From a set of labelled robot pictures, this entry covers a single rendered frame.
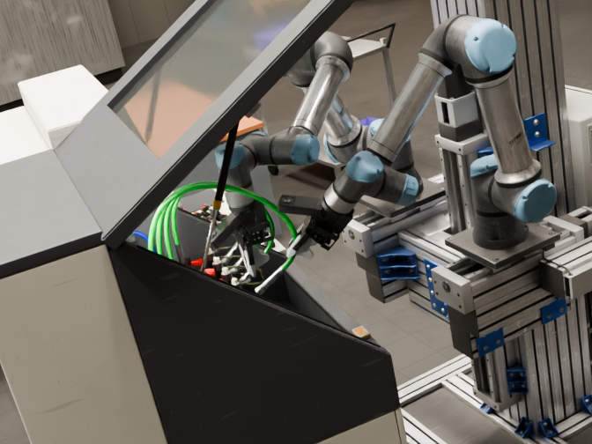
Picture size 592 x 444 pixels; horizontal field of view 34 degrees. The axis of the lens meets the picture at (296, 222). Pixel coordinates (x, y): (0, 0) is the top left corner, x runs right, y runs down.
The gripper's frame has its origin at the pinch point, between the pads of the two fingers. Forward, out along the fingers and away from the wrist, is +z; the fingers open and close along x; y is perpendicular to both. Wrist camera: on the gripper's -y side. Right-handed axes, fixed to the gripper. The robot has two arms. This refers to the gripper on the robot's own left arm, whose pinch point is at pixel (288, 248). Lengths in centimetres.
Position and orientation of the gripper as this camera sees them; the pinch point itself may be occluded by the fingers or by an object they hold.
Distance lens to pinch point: 243.9
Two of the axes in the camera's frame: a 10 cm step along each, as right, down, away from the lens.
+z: -4.8, 6.2, 6.2
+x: 1.8, -6.2, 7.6
